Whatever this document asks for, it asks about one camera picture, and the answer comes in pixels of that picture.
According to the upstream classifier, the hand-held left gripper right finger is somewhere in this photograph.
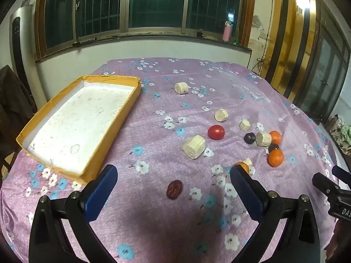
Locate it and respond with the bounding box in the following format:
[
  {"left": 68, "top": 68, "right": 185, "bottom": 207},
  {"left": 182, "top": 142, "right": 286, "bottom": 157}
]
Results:
[{"left": 230, "top": 165, "right": 321, "bottom": 263}]

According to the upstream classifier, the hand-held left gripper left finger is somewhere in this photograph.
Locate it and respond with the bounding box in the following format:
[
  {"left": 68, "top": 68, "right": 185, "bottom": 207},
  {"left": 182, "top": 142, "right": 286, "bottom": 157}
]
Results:
[{"left": 29, "top": 165, "right": 118, "bottom": 263}]

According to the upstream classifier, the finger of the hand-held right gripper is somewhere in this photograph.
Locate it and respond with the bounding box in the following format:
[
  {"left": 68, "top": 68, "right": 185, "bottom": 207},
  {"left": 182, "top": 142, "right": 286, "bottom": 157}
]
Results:
[
  {"left": 312, "top": 172, "right": 341, "bottom": 195},
  {"left": 331, "top": 165, "right": 351, "bottom": 185}
]

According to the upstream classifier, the large orange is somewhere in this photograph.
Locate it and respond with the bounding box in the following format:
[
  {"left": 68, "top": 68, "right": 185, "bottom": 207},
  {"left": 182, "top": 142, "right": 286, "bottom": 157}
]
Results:
[{"left": 268, "top": 149, "right": 285, "bottom": 167}]

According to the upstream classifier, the red tomato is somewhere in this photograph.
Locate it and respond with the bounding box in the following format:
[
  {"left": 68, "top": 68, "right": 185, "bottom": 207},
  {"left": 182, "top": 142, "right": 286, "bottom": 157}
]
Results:
[{"left": 207, "top": 125, "right": 226, "bottom": 141}]

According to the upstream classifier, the large corn cob piece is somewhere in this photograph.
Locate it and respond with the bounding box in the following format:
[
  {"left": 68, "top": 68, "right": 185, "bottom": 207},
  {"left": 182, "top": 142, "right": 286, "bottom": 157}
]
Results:
[{"left": 182, "top": 135, "right": 206, "bottom": 160}]

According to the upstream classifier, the red date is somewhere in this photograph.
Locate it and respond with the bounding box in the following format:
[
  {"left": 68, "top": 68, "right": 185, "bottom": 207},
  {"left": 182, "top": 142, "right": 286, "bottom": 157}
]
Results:
[{"left": 166, "top": 180, "right": 183, "bottom": 199}]

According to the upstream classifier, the yellow cardboard tray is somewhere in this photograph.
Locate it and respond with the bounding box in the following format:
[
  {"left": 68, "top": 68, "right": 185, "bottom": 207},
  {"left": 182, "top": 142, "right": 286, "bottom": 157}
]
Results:
[{"left": 16, "top": 75, "right": 141, "bottom": 184}]

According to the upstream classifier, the patterned cushion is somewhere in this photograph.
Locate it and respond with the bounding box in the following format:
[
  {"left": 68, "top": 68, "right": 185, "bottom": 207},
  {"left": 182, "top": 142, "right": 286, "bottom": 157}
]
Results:
[{"left": 328, "top": 114, "right": 351, "bottom": 156}]

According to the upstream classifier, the purple floral tablecloth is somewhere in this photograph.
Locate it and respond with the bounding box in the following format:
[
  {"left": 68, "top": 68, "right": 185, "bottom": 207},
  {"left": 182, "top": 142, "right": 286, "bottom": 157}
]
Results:
[{"left": 0, "top": 57, "right": 346, "bottom": 263}]

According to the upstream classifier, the glass door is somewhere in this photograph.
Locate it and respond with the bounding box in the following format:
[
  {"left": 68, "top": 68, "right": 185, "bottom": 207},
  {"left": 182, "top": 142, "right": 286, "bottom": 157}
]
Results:
[{"left": 295, "top": 0, "right": 351, "bottom": 121}]

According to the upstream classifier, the dark cloth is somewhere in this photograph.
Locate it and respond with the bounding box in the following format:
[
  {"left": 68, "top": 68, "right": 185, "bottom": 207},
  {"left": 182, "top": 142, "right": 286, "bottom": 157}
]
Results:
[{"left": 0, "top": 65, "right": 38, "bottom": 147}]

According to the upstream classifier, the pink water bottle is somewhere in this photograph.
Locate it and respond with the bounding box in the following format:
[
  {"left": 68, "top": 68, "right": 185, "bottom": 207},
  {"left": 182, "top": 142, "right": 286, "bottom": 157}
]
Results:
[{"left": 223, "top": 20, "right": 233, "bottom": 42}]

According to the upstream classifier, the white standing air conditioner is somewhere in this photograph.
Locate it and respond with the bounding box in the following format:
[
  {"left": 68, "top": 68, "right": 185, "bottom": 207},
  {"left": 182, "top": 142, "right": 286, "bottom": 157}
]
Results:
[{"left": 9, "top": 5, "right": 48, "bottom": 105}]

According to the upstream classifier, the wooden framed window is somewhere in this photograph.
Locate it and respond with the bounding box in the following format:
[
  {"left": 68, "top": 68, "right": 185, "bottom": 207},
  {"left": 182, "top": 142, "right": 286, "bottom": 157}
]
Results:
[{"left": 35, "top": 0, "right": 256, "bottom": 59}]

